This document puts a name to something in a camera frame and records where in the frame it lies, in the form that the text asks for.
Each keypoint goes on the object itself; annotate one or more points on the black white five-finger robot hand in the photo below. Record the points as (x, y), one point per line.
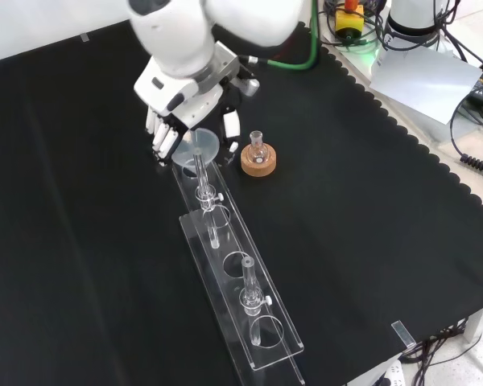
(161, 90)

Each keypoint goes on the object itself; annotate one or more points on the clear plastic funnel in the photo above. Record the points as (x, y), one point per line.
(201, 149)

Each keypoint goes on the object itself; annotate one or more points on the clear acrylic funnel stand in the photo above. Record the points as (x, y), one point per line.
(241, 265)

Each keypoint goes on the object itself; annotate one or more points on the grey tape strip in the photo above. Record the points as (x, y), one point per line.
(85, 38)

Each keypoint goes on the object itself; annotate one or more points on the small round-bottom glass flask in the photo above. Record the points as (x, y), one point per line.
(257, 152)

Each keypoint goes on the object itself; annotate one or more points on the black cloth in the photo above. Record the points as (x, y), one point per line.
(84, 241)

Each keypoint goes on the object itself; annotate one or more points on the yellow stop button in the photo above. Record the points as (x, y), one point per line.
(348, 20)

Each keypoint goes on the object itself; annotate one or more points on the pale grey board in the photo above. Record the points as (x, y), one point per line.
(422, 84)

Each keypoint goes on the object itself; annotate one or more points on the clear plastic cloth clip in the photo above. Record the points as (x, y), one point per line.
(402, 333)

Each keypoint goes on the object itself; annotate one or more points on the white power strip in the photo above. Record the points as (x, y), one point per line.
(395, 374)

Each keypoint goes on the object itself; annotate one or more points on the white table leg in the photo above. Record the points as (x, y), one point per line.
(478, 323)

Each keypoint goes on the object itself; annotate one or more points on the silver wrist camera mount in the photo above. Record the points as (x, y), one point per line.
(251, 87)

